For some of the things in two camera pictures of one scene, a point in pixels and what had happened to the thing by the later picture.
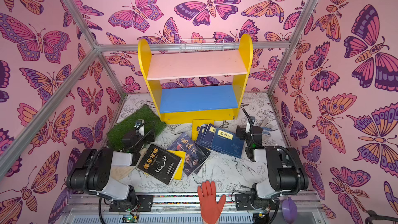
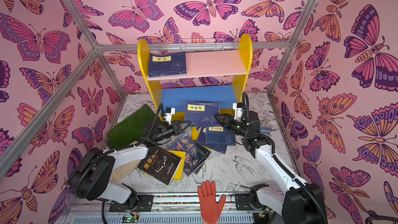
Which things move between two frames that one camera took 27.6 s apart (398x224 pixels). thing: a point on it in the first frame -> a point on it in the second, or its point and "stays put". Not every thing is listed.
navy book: (227, 142) -> (167, 65)
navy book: (209, 135) -> (201, 113)
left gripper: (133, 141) -> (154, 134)
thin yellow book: (179, 173) stays put
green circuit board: (130, 218) stays put
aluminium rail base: (94, 208) stays put
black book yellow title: (159, 163) stays put
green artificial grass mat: (114, 136) stays put
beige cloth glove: (119, 172) stays put
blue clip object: (266, 130) stays put
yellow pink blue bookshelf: (197, 85) stays put
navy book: (202, 132) -> (219, 135)
